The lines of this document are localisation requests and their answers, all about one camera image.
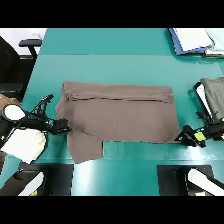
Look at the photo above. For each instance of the pale cream garment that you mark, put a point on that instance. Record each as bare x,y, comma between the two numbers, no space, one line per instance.
216,41

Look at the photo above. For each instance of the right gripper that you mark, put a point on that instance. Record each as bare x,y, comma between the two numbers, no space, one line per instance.
195,136

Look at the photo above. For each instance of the grey-brown garment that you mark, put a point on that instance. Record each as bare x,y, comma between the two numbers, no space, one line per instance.
216,96

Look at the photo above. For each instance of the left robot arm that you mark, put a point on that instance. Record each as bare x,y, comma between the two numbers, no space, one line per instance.
25,143

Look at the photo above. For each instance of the black chair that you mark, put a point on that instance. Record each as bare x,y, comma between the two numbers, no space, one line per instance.
8,66

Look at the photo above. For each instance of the black mounting plate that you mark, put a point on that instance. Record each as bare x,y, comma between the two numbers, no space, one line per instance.
61,180
168,180

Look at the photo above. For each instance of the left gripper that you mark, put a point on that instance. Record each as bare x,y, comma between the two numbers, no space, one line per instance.
60,126

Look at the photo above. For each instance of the white garment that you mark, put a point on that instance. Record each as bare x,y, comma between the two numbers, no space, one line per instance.
193,38
202,96

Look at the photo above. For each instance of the brown T-shirt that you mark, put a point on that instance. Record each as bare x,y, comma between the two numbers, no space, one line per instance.
123,116

